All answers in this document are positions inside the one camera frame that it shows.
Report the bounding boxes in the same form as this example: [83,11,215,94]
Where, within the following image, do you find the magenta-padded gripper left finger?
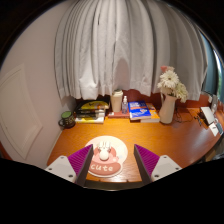
[44,144,95,188]

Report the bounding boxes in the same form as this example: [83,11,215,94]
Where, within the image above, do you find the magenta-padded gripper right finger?
[133,144,183,186]

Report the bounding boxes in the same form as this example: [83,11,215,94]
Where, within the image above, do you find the white computer mouse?
[97,140,112,162]

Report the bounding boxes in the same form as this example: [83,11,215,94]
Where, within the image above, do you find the white pink cartoon mouse pad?
[85,135,129,179]

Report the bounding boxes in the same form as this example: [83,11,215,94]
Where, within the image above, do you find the dark green mug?
[58,110,77,130]

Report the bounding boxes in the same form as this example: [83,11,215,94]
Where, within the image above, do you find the yellow and white book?
[74,115,106,124]

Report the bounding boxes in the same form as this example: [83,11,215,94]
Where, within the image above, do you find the white jug vase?
[158,92,178,125]

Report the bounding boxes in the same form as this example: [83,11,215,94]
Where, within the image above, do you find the blue book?
[128,100,152,121]

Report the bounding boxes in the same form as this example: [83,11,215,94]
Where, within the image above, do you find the white flat device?
[200,106,217,126]

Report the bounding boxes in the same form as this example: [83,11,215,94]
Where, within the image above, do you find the yellow and black book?
[75,100,111,113]

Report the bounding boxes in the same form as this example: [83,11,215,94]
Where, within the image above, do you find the brown book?
[107,110,131,119]

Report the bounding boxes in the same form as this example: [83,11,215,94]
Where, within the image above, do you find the clear spray bottle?
[121,95,129,115]

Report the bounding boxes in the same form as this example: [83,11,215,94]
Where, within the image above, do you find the cream lidded tumbler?
[110,89,124,113]

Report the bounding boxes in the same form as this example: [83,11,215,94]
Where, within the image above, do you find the white flower bouquet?
[157,65,189,104]

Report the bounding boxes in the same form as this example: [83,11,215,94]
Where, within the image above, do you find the white curtain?
[54,0,209,101]

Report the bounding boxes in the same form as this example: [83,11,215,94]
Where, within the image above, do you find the black cable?
[174,106,201,125]

